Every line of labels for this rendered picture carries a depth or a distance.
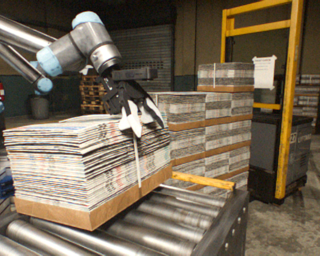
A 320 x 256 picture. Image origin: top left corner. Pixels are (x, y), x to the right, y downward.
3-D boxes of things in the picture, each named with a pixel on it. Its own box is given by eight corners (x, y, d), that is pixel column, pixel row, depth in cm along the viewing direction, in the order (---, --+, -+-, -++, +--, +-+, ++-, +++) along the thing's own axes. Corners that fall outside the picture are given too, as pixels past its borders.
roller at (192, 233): (71, 208, 84) (78, 194, 87) (208, 254, 62) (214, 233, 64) (62, 203, 81) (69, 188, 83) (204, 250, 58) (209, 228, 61)
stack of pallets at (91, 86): (105, 113, 922) (104, 76, 897) (128, 114, 883) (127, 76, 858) (79, 118, 804) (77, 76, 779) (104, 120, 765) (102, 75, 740)
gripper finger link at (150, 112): (154, 130, 74) (132, 108, 71) (169, 120, 71) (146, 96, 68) (151, 137, 71) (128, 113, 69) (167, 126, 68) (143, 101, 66)
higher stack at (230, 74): (193, 204, 245) (197, 64, 220) (213, 195, 263) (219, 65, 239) (226, 220, 215) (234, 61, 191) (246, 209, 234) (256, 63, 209)
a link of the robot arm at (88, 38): (75, 34, 73) (101, 19, 72) (93, 66, 71) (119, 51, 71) (63, 20, 65) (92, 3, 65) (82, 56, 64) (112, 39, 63)
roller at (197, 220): (85, 200, 90) (92, 188, 92) (216, 240, 68) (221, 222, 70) (77, 194, 86) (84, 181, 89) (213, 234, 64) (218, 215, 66)
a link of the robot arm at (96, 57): (121, 45, 69) (100, 42, 62) (129, 59, 68) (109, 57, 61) (104, 62, 73) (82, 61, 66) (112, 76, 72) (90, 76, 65)
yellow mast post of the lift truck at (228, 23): (215, 176, 290) (222, 10, 256) (220, 174, 296) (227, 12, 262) (222, 178, 283) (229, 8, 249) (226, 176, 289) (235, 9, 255)
